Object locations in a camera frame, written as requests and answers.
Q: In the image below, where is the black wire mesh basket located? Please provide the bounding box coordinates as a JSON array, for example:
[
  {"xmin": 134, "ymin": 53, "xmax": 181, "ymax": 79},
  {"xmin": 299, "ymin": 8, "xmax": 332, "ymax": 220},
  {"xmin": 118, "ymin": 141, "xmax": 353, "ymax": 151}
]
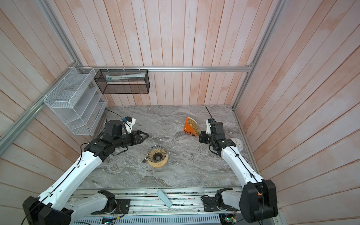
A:
[{"xmin": 94, "ymin": 68, "xmax": 150, "ymax": 94}]

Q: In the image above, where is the white wire mesh shelf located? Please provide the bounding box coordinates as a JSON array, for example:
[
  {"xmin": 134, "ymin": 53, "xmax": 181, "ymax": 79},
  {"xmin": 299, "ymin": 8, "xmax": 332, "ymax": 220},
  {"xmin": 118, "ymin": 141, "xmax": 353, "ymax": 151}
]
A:
[{"xmin": 44, "ymin": 67, "xmax": 108, "ymax": 136}]

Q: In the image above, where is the clear glass carafe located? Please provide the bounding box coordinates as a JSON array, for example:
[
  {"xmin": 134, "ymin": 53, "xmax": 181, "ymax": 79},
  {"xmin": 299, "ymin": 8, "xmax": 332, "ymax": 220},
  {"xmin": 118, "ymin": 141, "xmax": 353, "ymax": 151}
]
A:
[{"xmin": 142, "ymin": 152, "xmax": 168, "ymax": 169}]

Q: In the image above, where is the grey oblong remote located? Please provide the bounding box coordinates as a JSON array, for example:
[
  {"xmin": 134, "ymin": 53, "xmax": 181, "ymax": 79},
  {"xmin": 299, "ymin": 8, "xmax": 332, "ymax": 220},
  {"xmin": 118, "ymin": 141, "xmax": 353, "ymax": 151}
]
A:
[{"xmin": 157, "ymin": 190, "xmax": 173, "ymax": 208}]

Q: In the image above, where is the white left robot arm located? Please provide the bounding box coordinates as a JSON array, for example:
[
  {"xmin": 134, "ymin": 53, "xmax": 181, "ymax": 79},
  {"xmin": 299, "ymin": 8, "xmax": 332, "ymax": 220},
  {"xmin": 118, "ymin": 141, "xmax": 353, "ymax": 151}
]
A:
[{"xmin": 22, "ymin": 117, "xmax": 149, "ymax": 225}]

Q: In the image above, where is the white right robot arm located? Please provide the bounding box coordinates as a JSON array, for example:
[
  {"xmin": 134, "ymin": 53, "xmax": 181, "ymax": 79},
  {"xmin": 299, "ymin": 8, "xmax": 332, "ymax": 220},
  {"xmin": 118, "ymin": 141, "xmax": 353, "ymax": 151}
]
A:
[{"xmin": 199, "ymin": 118, "xmax": 278, "ymax": 223}]

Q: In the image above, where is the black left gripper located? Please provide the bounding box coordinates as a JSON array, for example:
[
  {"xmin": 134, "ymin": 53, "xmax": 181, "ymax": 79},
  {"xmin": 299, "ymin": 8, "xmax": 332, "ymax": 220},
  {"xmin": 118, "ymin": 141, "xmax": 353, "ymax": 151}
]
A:
[{"xmin": 113, "ymin": 130, "xmax": 149, "ymax": 148}]

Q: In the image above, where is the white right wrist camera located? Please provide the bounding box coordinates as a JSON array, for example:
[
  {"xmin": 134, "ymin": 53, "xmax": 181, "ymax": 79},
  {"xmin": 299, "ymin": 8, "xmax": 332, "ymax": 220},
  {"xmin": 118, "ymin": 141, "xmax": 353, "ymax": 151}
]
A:
[{"xmin": 206, "ymin": 118, "xmax": 215, "ymax": 134}]

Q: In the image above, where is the round wooden dripper holder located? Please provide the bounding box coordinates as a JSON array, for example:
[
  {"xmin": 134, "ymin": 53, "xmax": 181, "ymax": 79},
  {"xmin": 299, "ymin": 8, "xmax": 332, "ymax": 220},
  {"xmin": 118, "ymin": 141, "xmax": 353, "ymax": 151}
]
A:
[{"xmin": 147, "ymin": 152, "xmax": 168, "ymax": 168}]

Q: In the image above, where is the white round kitchen timer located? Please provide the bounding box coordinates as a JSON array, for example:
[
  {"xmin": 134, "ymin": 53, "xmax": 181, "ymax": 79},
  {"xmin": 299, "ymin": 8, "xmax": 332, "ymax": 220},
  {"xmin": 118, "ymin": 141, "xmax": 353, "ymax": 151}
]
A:
[{"xmin": 231, "ymin": 138, "xmax": 244, "ymax": 152}]

